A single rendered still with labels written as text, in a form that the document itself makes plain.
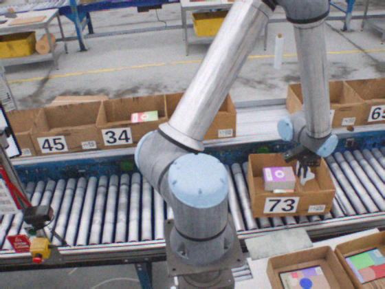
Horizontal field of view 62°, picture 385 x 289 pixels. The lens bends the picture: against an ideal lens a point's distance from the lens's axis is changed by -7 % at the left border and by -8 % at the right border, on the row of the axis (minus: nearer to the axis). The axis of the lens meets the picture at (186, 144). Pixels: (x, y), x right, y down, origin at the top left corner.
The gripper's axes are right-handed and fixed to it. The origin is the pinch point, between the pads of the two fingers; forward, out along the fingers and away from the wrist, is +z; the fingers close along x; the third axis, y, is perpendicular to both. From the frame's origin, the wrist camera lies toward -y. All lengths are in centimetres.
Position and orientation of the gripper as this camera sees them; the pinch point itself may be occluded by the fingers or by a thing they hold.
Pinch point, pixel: (299, 179)
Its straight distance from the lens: 159.4
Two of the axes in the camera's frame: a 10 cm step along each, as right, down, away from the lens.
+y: 10.0, -1.0, 0.2
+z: 0.7, 8.5, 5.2
